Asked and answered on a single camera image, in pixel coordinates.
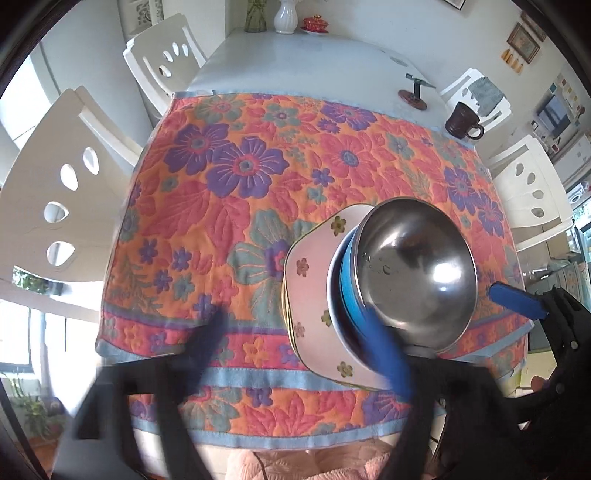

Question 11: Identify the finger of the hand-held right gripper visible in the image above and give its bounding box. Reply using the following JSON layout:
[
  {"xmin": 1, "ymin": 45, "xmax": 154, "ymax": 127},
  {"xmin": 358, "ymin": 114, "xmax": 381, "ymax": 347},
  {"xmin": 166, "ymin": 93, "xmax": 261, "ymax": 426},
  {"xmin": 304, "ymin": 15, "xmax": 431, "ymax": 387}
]
[
  {"xmin": 522, "ymin": 330, "xmax": 591, "ymax": 432},
  {"xmin": 488, "ymin": 282, "xmax": 591, "ymax": 333}
]

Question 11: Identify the orange floral quilted cloth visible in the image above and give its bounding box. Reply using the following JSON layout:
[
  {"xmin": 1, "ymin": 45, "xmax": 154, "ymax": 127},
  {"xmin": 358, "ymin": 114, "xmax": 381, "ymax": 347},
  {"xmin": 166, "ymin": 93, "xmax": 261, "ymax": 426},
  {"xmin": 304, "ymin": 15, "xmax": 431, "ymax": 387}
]
[{"xmin": 95, "ymin": 91, "xmax": 532, "ymax": 450}]

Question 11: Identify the framed wall picture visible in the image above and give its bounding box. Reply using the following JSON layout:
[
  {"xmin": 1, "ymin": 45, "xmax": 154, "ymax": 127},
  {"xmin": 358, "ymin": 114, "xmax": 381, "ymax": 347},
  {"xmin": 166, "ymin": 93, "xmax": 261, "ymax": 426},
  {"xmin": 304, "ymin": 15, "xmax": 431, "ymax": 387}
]
[{"xmin": 506, "ymin": 22, "xmax": 541, "ymax": 64}]

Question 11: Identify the blue steel bowl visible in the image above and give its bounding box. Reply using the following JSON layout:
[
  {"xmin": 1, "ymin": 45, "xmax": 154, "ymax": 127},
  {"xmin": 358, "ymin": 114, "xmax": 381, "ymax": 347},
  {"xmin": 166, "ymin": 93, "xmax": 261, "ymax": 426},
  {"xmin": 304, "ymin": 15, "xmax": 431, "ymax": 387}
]
[{"xmin": 339, "ymin": 197, "xmax": 478, "ymax": 349}]

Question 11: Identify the potted plant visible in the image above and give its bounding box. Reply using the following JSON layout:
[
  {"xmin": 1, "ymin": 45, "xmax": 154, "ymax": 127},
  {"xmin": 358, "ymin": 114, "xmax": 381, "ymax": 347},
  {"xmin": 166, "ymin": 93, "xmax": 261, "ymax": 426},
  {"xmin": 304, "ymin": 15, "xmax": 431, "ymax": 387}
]
[{"xmin": 9, "ymin": 369, "xmax": 65, "ymax": 444}]

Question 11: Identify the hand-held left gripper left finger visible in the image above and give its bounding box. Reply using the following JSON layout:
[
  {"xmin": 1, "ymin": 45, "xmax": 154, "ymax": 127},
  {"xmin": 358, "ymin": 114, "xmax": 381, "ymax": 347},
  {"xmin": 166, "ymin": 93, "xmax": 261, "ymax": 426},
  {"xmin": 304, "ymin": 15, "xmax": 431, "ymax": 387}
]
[{"xmin": 51, "ymin": 307, "xmax": 232, "ymax": 480}]

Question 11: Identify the grey cloth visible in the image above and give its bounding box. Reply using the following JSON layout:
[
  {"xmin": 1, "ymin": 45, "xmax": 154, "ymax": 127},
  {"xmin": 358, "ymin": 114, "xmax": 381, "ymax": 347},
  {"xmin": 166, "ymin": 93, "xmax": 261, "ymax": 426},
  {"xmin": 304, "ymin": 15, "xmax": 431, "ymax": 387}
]
[{"xmin": 466, "ymin": 78, "xmax": 506, "ymax": 118}]

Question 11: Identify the phone stand with round base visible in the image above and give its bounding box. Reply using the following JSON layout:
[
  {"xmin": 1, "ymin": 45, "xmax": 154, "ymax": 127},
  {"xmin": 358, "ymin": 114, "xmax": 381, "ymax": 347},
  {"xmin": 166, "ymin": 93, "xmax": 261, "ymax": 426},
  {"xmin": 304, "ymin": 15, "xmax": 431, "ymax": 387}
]
[{"xmin": 398, "ymin": 73, "xmax": 437, "ymax": 112}]

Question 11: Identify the dark brown mug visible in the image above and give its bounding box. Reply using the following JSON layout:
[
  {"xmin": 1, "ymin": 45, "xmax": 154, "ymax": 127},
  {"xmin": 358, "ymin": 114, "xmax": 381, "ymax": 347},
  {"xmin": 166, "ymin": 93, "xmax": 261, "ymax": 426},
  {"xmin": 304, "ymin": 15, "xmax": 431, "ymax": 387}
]
[{"xmin": 444, "ymin": 102, "xmax": 485, "ymax": 140}]

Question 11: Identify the white ribbed vase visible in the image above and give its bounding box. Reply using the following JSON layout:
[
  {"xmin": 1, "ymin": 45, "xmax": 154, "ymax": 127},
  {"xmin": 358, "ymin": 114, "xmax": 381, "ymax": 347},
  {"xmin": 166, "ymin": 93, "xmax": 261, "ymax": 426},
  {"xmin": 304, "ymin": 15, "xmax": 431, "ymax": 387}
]
[{"xmin": 274, "ymin": 0, "xmax": 297, "ymax": 34}]

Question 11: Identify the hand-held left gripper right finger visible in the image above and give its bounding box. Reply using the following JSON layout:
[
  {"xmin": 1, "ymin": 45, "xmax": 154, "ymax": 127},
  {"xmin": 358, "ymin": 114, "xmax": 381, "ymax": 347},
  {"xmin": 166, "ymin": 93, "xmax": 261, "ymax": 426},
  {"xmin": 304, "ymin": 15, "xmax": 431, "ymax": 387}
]
[{"xmin": 358, "ymin": 307, "xmax": 525, "ymax": 480}]

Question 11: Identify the white chair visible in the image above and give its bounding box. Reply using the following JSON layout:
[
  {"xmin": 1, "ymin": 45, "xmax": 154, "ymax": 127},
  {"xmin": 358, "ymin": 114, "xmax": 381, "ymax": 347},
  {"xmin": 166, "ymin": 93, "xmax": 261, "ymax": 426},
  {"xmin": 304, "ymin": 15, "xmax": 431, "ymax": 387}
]
[
  {"xmin": 0, "ymin": 85, "xmax": 144, "ymax": 319},
  {"xmin": 438, "ymin": 68, "xmax": 513, "ymax": 134},
  {"xmin": 123, "ymin": 13, "xmax": 208, "ymax": 118},
  {"xmin": 487, "ymin": 135, "xmax": 574, "ymax": 252}
]

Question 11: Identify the green glass vase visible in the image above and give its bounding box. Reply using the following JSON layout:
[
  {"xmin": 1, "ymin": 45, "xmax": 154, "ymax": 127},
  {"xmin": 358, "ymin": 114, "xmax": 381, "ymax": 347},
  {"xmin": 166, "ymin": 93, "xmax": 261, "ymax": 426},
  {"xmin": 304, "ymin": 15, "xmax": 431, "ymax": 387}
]
[{"xmin": 243, "ymin": 0, "xmax": 269, "ymax": 34}]

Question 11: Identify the wall screen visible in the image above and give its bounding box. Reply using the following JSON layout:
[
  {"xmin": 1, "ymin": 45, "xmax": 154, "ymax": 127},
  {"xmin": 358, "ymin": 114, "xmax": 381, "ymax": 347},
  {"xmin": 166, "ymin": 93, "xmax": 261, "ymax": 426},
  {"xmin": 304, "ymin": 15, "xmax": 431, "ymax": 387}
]
[{"xmin": 536, "ymin": 95, "xmax": 573, "ymax": 139}]

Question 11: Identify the white blue leaf bowl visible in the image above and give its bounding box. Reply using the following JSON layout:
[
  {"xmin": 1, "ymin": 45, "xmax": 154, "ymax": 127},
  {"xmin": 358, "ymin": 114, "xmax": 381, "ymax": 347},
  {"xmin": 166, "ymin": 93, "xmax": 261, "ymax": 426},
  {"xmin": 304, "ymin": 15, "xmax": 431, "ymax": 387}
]
[{"xmin": 326, "ymin": 240, "xmax": 384, "ymax": 370}]

